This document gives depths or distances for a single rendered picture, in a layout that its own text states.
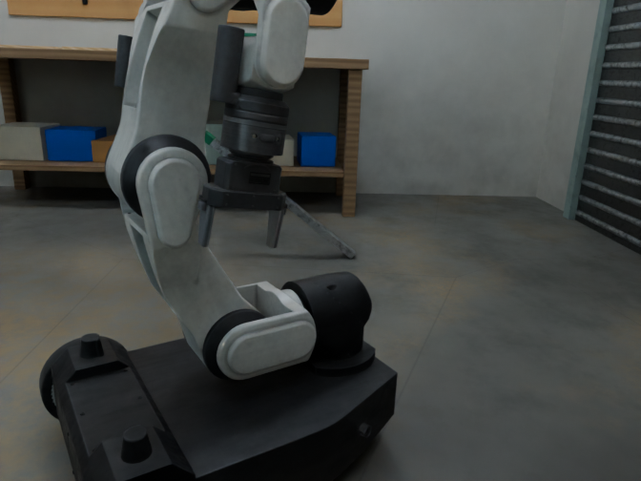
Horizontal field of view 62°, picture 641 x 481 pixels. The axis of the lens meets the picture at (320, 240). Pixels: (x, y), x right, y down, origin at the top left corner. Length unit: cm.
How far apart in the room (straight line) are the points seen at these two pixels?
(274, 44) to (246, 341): 53
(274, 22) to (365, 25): 289
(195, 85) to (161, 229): 23
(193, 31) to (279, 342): 56
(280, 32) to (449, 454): 93
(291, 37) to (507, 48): 314
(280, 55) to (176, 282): 43
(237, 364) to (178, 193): 34
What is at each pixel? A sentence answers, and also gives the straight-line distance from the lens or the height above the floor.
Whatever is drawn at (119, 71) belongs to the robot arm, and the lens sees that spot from 113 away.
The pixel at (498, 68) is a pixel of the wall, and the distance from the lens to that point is 378.
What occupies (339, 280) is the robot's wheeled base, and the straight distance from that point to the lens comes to 116.
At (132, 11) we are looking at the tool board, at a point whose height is 109.
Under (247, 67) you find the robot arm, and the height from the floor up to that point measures 78.
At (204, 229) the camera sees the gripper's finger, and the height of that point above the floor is 57.
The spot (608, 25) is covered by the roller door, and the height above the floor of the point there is 106.
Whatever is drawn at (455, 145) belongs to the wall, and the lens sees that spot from 374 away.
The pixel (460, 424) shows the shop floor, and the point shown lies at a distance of 137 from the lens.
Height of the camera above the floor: 78
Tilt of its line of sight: 18 degrees down
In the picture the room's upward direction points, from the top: 2 degrees clockwise
